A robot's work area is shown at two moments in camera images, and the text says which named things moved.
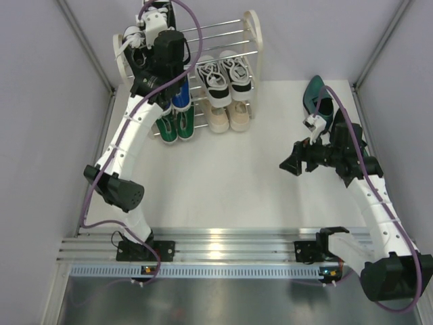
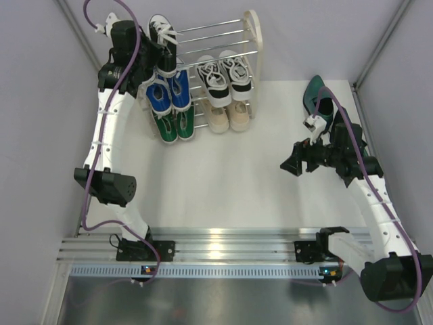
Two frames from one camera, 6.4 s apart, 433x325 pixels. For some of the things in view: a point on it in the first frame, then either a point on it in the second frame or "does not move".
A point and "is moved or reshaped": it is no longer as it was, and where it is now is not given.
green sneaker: [168, 128] does not move
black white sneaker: [216, 82] does not move
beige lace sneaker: [239, 116] does not move
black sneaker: [166, 7] is moved or reshaped
